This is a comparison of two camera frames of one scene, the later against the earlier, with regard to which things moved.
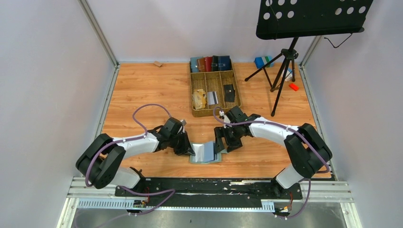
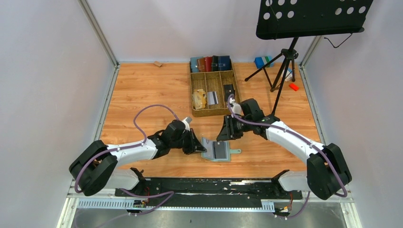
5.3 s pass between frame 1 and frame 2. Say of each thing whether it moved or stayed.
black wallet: stayed
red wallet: stayed
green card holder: moved
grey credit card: stayed
